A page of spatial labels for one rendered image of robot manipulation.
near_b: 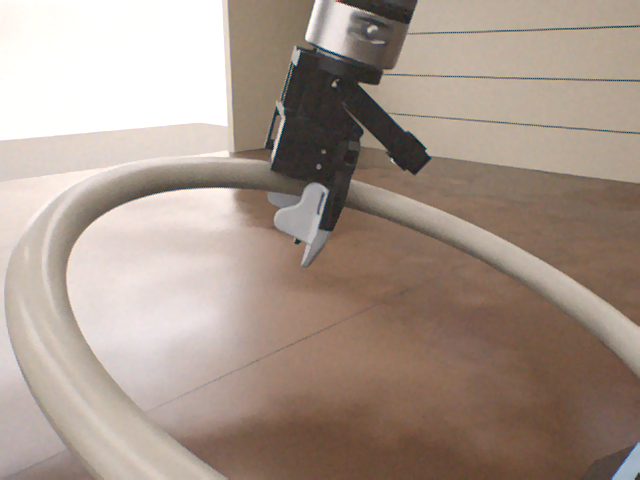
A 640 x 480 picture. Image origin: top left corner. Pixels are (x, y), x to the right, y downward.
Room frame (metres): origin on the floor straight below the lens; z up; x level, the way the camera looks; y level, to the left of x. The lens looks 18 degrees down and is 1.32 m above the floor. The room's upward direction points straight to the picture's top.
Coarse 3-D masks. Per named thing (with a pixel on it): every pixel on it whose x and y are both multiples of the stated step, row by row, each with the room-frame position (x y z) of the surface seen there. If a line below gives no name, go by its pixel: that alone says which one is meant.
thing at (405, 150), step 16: (352, 96) 0.59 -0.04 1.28; (368, 96) 0.59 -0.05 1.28; (352, 112) 0.59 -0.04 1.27; (368, 112) 0.59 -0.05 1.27; (384, 112) 0.60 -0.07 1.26; (368, 128) 0.60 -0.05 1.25; (384, 128) 0.60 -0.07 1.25; (400, 128) 0.60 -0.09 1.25; (384, 144) 0.60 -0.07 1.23; (400, 144) 0.60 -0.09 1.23; (416, 144) 0.61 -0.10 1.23; (400, 160) 0.61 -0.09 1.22; (416, 160) 0.61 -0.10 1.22
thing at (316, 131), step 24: (288, 72) 0.61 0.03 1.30; (312, 72) 0.58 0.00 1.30; (336, 72) 0.57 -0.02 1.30; (360, 72) 0.57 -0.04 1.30; (288, 96) 0.60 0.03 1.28; (312, 96) 0.59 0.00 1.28; (336, 96) 0.59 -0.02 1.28; (288, 120) 0.57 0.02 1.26; (312, 120) 0.59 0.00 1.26; (336, 120) 0.60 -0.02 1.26; (264, 144) 0.64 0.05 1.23; (288, 144) 0.58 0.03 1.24; (312, 144) 0.58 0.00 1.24; (336, 144) 0.58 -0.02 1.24; (288, 168) 0.58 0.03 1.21; (312, 168) 0.59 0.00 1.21; (336, 168) 0.58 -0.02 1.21
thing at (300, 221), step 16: (304, 192) 0.59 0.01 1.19; (320, 192) 0.59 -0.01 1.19; (288, 208) 0.59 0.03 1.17; (304, 208) 0.59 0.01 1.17; (320, 208) 0.59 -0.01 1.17; (288, 224) 0.58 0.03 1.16; (304, 224) 0.59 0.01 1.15; (304, 240) 0.59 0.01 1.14; (320, 240) 0.59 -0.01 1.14; (304, 256) 0.60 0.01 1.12
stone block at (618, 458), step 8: (624, 448) 0.72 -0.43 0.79; (632, 448) 0.71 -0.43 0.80; (608, 456) 0.72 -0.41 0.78; (616, 456) 0.71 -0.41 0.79; (624, 456) 0.69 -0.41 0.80; (592, 464) 0.73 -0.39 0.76; (600, 464) 0.71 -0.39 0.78; (608, 464) 0.69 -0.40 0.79; (616, 464) 0.68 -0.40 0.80; (584, 472) 0.71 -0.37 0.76; (592, 472) 0.70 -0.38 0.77; (600, 472) 0.68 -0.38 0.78; (608, 472) 0.67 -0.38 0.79; (616, 472) 0.66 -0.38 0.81
